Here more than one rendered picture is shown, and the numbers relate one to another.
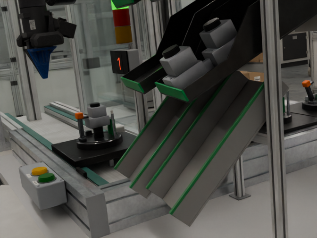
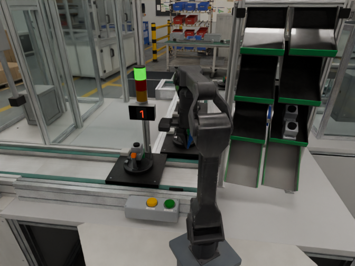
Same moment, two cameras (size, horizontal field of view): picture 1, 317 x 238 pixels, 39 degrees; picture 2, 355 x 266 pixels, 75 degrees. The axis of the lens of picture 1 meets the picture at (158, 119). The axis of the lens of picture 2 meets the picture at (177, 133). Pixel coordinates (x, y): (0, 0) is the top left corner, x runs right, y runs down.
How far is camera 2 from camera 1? 109 cm
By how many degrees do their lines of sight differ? 54
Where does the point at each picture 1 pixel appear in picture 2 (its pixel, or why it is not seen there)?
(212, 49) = (292, 119)
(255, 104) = not seen: hidden behind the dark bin
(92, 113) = (140, 150)
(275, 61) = (310, 120)
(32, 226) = (172, 234)
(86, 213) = not seen: hidden behind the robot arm
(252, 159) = not seen: hidden behind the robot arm
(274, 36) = (313, 111)
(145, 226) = (218, 199)
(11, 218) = (148, 239)
